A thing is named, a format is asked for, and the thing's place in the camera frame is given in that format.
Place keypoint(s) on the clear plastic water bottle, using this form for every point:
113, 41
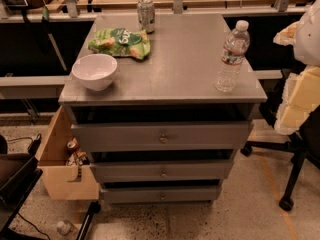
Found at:
234, 49

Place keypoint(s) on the light wooden box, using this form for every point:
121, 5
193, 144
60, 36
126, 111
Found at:
62, 181

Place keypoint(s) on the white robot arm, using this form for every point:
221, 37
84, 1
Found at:
307, 37

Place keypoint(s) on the grey drawer cabinet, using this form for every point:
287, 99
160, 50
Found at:
162, 132

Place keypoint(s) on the black cart on left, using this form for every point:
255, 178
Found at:
18, 176

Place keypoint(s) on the plastic bottle on floor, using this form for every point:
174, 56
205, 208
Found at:
65, 228

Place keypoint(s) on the red can in box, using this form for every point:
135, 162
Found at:
72, 146

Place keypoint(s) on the white ceramic bowl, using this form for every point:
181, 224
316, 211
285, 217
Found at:
95, 71

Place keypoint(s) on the black office chair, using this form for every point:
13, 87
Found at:
303, 143

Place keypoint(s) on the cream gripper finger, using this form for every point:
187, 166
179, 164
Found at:
301, 96
286, 36

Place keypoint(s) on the green chip bag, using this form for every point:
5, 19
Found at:
120, 42

